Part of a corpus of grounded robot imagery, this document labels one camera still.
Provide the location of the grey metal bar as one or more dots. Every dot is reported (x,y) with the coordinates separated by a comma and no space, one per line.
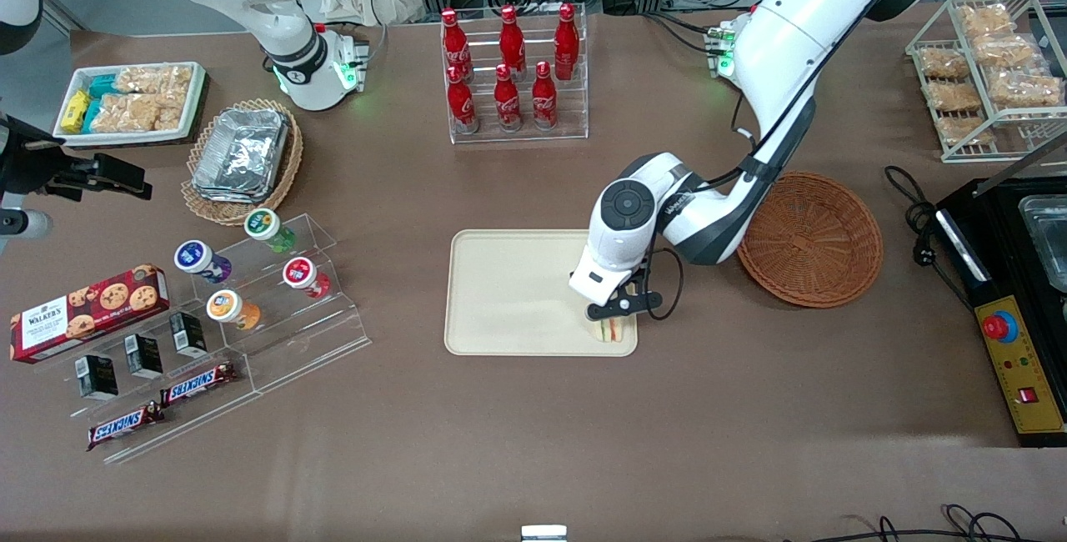
(1021,165)

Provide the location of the red cola bottle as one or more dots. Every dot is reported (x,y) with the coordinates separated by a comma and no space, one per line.
(462,104)
(512,37)
(544,100)
(455,42)
(507,102)
(567,37)

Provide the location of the clear rice cracker pack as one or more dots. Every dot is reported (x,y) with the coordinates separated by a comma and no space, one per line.
(125,112)
(150,79)
(172,112)

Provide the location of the orange small drink bottle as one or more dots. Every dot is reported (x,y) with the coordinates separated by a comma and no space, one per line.
(229,308)

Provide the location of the white rectangular snack tray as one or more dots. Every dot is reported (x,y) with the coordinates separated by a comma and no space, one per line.
(197,100)

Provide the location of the round brown wicker basket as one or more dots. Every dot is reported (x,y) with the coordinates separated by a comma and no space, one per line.
(817,242)

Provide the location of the red emergency stop button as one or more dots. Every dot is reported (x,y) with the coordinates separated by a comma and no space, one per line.
(999,327)

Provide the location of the clear acrylic stepped stand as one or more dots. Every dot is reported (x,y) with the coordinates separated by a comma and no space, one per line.
(317,333)

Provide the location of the beige plastic tray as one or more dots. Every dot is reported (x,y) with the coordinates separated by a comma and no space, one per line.
(517,292)

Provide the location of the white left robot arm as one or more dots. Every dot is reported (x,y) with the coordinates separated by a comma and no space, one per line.
(800,17)

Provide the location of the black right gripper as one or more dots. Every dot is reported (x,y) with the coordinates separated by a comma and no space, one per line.
(33,163)

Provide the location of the Snickers chocolate bar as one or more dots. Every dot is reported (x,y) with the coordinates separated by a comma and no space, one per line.
(125,425)
(198,383)

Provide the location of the yellow snack pack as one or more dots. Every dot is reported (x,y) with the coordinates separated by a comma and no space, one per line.
(75,111)

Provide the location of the red small drink bottle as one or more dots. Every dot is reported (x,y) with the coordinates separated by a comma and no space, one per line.
(302,275)

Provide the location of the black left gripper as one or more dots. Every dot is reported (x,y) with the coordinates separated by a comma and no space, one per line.
(639,276)

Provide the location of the purple small drink bottle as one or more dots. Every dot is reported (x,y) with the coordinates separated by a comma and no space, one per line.
(197,258)

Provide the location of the red Walkers cookie box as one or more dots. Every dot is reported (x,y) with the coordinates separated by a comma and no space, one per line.
(92,313)

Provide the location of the black machine with yellow panel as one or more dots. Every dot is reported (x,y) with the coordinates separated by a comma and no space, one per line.
(1000,267)

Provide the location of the triangular sandwich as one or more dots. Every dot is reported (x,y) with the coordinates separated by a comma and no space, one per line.
(613,330)

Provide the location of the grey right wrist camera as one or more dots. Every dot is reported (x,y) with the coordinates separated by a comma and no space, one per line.
(23,223)

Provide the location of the bagged cracker pack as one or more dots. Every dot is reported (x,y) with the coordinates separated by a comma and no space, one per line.
(985,20)
(944,63)
(965,130)
(1025,87)
(954,95)
(1004,51)

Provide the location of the oval light wicker basket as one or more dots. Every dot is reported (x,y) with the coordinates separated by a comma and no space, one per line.
(288,167)

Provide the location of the stack of foil containers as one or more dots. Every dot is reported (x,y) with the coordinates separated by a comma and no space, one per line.
(242,154)

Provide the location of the teal snack pack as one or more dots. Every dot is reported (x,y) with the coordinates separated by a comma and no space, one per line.
(103,85)
(92,115)

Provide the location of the clear acrylic bottle rack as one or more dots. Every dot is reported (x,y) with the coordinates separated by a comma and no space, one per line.
(575,108)

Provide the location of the small white metal bracket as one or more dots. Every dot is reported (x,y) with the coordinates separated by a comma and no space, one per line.
(543,533)

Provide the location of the green small drink bottle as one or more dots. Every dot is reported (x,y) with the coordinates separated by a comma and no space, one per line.
(267,227)

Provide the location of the clear acrylic low stand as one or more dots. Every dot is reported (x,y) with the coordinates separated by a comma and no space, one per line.
(208,421)

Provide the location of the small black box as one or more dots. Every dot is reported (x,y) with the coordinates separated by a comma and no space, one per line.
(188,334)
(144,356)
(97,377)

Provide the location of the steel rectangular pan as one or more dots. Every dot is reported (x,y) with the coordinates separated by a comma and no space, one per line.
(1046,242)

